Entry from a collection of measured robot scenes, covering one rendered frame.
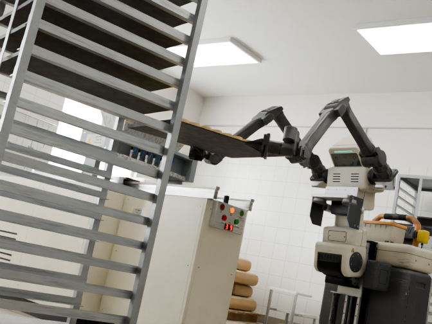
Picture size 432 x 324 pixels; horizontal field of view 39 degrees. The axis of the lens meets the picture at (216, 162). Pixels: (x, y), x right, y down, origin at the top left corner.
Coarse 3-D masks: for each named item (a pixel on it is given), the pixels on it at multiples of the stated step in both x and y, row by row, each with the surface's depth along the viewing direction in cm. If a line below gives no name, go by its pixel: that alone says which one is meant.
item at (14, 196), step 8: (0, 192) 233; (8, 192) 235; (24, 200) 238; (32, 200) 240; (40, 200) 242; (56, 208) 244; (64, 208) 249; (72, 208) 251; (88, 216) 255; (96, 216) 257
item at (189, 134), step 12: (168, 120) 241; (144, 132) 271; (156, 132) 266; (180, 132) 257; (192, 132) 253; (204, 132) 248; (216, 132) 246; (192, 144) 281; (204, 144) 275; (216, 144) 270; (228, 144) 265; (240, 144) 261; (228, 156) 298; (240, 156) 292; (252, 156) 287; (276, 156) 276
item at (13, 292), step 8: (0, 288) 232; (8, 288) 234; (16, 296) 233; (24, 296) 238; (32, 296) 240; (40, 296) 242; (48, 296) 244; (56, 296) 246; (64, 296) 248; (72, 304) 248; (80, 304) 252
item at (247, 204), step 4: (216, 200) 355; (220, 200) 353; (232, 200) 346; (236, 200) 344; (240, 200) 342; (244, 200) 340; (248, 200) 338; (252, 200) 338; (232, 204) 346; (236, 204) 344; (240, 204) 341; (244, 204) 339; (248, 204) 337; (252, 204) 339; (244, 208) 339; (248, 208) 337
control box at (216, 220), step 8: (216, 208) 318; (224, 208) 323; (240, 208) 332; (216, 216) 318; (232, 216) 327; (240, 216) 332; (216, 224) 318; (224, 224) 323; (232, 224) 327; (240, 224) 332; (232, 232) 329; (240, 232) 332
